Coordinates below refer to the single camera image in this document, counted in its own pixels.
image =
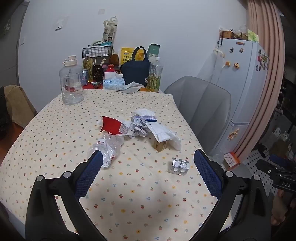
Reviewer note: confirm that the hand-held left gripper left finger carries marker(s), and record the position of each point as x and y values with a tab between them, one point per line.
90	171

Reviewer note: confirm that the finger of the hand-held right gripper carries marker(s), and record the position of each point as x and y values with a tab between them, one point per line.
268	165
284	183

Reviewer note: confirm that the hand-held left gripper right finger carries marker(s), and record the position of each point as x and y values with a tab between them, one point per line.
208	171

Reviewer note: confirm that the red white wrapper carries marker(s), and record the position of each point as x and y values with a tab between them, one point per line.
111	125

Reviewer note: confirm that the white plastic bag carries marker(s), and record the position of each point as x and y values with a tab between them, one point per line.
166	134

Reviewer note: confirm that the person's right hand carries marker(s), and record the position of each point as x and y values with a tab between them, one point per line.
278	208

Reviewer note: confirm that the orange white cardboard box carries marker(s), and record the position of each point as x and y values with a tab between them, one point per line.
232	161

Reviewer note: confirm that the silver blister pack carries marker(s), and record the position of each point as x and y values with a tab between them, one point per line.
179	166

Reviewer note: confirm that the crushed clear plastic bottle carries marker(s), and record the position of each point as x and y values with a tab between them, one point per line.
106	146

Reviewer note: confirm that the yellow figure fridge magnet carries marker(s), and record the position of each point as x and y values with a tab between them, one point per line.
233	134

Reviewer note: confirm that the small brown cardboard box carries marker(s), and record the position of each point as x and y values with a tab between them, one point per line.
160	145

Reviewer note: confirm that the floral tablecloth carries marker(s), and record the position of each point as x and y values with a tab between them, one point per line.
138	197

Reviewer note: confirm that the grey chair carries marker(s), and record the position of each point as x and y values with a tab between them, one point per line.
198	104

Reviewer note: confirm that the white fridge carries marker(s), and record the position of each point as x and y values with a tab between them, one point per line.
240	92

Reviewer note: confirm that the large clear water jug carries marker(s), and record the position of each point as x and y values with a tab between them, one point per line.
71	88

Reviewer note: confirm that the blue white tissue box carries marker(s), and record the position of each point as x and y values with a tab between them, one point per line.
111	83

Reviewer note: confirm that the blue drink can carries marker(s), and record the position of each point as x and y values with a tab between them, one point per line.
84	77

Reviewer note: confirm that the brown chair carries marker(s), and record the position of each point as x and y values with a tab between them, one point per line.
19	106

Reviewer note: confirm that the pink curtain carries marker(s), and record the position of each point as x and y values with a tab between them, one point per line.
266	69

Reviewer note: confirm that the black utensil holder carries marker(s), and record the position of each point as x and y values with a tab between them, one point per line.
97	71

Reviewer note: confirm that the yellow oil bottle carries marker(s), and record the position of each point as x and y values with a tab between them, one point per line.
87	67

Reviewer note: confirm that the hanging clear plastic bag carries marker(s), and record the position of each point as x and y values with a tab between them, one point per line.
212	67

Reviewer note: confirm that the cluster of fridge magnets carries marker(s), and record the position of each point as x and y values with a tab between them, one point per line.
262	61

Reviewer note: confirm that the red bottle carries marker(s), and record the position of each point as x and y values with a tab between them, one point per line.
110	68

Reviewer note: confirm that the clear bottle with green contents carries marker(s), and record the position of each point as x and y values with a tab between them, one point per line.
154	78

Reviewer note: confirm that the navy lunch bag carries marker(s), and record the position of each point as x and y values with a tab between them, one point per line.
134	71

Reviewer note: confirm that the yellow snack packet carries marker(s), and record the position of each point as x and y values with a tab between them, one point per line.
126	54

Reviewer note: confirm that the yellow green card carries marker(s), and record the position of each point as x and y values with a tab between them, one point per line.
252	36

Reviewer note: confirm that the green carton box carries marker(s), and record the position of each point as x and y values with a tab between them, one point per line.
153	51

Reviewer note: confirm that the brown storage basket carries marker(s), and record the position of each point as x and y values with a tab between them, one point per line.
226	34

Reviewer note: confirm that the white paper bag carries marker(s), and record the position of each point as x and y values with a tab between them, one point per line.
109	32

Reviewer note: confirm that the white wall switch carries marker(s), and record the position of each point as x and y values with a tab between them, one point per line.
59	25

